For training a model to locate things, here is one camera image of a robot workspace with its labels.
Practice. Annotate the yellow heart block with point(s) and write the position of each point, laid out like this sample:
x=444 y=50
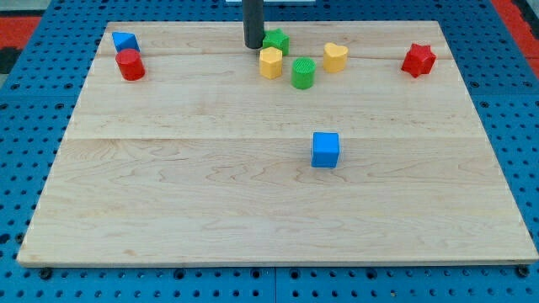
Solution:
x=334 y=57

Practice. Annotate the blue cube block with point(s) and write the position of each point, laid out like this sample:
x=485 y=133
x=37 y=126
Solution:
x=325 y=149

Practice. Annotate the wooden board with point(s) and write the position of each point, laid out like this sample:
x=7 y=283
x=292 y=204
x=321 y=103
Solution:
x=205 y=163

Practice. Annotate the green cylinder block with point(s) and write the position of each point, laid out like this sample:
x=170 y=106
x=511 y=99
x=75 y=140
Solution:
x=303 y=72

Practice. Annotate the yellow hexagon block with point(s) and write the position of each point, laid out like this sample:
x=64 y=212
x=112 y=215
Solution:
x=270 y=63

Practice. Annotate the green star block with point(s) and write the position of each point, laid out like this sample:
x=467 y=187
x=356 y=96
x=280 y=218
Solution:
x=278 y=39

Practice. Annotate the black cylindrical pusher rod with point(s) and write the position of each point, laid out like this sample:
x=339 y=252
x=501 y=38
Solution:
x=253 y=23

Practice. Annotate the red cylinder block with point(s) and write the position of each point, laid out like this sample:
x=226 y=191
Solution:
x=130 y=64

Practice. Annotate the red star block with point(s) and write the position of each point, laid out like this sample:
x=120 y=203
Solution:
x=419 y=60

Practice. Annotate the blue triangle block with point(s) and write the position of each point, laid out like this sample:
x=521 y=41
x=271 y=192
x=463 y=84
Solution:
x=124 y=41

